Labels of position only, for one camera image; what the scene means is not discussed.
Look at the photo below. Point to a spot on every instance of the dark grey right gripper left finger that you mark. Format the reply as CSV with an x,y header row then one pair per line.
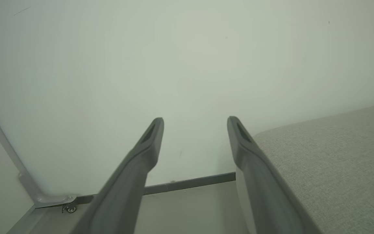
x,y
125,188

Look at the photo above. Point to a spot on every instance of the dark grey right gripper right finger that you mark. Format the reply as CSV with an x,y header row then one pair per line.
x,y
261,195

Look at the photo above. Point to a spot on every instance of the small black caster wheel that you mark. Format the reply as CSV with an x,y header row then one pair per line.
x,y
71,209

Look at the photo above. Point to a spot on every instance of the grey fabric sofa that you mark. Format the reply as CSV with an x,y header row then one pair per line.
x,y
336,169

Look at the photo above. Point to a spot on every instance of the grey floor skirting strip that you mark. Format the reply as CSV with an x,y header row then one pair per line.
x,y
24,222

